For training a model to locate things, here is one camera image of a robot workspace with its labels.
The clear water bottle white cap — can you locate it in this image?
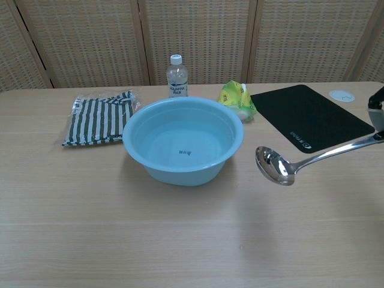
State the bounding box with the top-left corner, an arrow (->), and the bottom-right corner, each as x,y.
166,54 -> 189,99

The black mouse pad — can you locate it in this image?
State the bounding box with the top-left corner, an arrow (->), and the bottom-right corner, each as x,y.
250,84 -> 376,154

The metal ladle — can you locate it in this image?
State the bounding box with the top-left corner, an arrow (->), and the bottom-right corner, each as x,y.
254,130 -> 384,186

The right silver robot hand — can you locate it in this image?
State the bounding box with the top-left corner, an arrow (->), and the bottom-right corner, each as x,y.
367,86 -> 384,132

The striped cloth in plastic bag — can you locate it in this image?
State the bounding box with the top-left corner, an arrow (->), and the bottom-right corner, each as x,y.
61,91 -> 142,148

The white round grommet cover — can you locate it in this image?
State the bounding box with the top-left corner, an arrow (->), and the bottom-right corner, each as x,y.
328,89 -> 355,102

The woven rattan folding screen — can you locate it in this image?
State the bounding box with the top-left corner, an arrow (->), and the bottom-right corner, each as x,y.
0,0 -> 384,92

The light blue plastic bowl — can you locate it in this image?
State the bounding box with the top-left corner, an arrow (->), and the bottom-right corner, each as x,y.
122,96 -> 245,187

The green yellow tissue pack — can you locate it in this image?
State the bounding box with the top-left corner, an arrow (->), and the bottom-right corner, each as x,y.
217,79 -> 257,124

